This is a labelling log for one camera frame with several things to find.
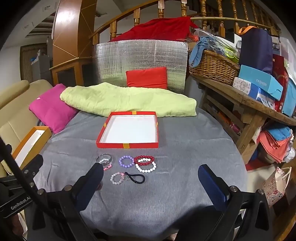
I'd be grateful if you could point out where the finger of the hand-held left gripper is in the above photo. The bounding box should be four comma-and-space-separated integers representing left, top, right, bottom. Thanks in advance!
22, 153, 45, 184

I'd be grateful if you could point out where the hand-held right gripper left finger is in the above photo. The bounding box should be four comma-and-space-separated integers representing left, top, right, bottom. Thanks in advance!
38, 162, 104, 241

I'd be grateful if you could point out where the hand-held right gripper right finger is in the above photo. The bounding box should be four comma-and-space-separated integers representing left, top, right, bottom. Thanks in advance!
198, 164, 275, 241

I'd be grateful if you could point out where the silver bangle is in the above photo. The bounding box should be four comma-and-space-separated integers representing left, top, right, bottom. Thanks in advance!
97, 154, 113, 164

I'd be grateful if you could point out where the purple bead bracelet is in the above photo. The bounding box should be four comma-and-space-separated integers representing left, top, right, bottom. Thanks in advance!
118, 155, 134, 168

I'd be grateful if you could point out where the black hair tie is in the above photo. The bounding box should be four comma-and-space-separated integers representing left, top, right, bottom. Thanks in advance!
124, 171, 146, 185

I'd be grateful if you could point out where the large white bead bracelet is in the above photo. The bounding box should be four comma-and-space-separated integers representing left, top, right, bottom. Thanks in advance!
135, 161, 157, 173

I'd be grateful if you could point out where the red shallow box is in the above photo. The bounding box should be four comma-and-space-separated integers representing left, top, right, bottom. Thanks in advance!
96, 111, 159, 149

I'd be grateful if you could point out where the red bead bracelet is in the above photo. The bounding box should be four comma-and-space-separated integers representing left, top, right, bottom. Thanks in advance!
134, 155, 155, 166

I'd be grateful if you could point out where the orange box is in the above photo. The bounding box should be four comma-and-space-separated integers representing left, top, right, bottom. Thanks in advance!
11, 126, 52, 168

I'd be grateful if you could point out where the beige sofa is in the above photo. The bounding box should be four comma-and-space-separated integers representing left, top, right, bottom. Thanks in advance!
0, 79, 53, 176

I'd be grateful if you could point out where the pink pillow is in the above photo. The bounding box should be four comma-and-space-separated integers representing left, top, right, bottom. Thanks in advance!
29, 84, 79, 134

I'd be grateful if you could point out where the floral paper bag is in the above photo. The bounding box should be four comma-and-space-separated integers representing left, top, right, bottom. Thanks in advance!
262, 167, 292, 207

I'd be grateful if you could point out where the stack of folded cloths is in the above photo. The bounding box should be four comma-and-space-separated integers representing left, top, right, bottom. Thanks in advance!
258, 128, 294, 164

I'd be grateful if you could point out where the wooden shelf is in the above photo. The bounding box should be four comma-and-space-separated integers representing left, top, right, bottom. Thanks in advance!
190, 74, 296, 158

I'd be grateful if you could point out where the grey metal cabinet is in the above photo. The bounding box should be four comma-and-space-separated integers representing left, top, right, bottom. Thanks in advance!
31, 54, 53, 80

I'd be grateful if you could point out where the light green blanket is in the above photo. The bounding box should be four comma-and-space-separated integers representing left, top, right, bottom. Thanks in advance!
60, 82, 197, 117

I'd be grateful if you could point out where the white patterned box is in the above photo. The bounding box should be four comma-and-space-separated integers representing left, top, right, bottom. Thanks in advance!
232, 77, 275, 102

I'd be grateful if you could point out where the blue cardboard box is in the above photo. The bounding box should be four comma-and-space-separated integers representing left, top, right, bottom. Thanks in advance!
238, 65, 284, 101

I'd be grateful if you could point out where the light blue box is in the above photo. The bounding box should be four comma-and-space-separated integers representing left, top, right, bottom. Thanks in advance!
282, 81, 296, 117

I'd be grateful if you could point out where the wicker basket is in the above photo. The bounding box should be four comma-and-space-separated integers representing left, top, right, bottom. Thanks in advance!
188, 50, 240, 86

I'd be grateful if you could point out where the red pillow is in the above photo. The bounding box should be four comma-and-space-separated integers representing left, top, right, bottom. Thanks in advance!
126, 67, 168, 90

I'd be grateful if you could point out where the red gift bag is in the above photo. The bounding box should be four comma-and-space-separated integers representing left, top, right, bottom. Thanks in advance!
272, 54, 289, 113

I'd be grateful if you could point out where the wooden cabinet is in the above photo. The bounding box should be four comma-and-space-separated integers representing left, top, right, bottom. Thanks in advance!
50, 0, 97, 87

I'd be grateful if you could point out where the blue cloth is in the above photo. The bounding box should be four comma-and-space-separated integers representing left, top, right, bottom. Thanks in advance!
189, 37, 216, 67

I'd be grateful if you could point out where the navy bag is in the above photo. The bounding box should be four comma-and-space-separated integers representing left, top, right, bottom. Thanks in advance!
239, 27, 274, 75

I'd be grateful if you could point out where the silver quilted cushion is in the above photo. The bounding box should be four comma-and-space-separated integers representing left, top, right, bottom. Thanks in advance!
94, 40, 188, 94

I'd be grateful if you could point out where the red cloth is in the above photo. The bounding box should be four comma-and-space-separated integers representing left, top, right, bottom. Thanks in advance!
110, 17, 199, 42

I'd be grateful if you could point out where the wooden stair railing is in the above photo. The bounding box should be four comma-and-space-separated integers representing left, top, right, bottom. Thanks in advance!
89, 0, 281, 47

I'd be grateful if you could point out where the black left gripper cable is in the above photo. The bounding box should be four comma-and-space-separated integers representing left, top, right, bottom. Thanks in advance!
0, 138, 78, 241

